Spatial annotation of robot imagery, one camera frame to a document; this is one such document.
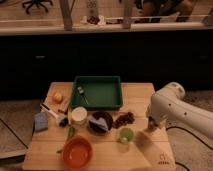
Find metal cup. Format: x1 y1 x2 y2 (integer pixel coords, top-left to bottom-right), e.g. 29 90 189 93
148 117 159 131

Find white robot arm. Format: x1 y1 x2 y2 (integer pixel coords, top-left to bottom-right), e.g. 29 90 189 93
147 82 213 139

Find green plastic tray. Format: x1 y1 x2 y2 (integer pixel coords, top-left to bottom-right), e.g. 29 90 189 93
70 76 123 110

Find bunch of dark grapes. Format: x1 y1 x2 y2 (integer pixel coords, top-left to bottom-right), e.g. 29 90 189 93
113 112 135 129

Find blue cloth in bowl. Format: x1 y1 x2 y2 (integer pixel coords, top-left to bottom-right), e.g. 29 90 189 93
89 116 108 131

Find dark brown bowl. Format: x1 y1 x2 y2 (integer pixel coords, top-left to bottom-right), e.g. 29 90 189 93
88 111 113 134

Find white cream cup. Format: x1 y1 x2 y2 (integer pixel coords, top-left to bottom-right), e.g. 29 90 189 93
71 107 87 125

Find metal fork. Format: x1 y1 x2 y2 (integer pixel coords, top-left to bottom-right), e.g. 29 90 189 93
77 86 89 105

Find orange plastic bowl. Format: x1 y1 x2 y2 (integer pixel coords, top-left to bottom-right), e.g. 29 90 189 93
61 136 93 170

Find green chili pepper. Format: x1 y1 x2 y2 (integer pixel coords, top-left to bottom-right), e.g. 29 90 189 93
66 127 75 141

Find seated person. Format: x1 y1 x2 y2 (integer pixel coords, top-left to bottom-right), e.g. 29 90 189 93
134 0 193 23

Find plate with dark food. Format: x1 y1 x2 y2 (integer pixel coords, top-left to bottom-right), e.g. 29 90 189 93
81 15 106 26

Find blue sponge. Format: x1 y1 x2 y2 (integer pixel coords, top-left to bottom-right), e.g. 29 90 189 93
34 112 48 132

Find black office chair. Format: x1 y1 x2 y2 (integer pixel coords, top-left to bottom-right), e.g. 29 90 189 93
22 0 53 14

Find black floor cable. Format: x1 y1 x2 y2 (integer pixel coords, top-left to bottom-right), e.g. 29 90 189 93
0 117 30 150
165 125 213 171

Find black left floor cable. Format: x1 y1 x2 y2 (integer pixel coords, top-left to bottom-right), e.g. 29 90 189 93
0 117 30 150

